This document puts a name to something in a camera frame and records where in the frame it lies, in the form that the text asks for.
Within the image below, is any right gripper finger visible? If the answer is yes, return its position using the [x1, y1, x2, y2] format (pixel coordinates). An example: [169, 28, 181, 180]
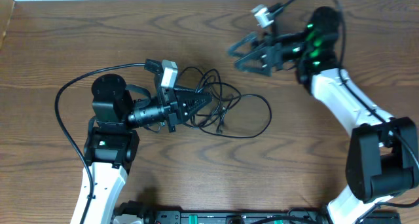
[227, 32, 262, 58]
[234, 44, 278, 77]

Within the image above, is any black USB cable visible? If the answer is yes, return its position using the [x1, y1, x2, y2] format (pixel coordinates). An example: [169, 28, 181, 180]
[176, 65, 273, 140]

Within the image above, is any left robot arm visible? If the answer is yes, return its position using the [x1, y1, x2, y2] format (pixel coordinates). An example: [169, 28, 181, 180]
[71, 74, 212, 223]

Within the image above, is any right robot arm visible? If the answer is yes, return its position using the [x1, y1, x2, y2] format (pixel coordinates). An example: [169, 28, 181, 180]
[228, 5, 418, 223]

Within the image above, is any cardboard box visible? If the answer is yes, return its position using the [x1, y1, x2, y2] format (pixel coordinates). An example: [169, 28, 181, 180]
[0, 0, 15, 47]

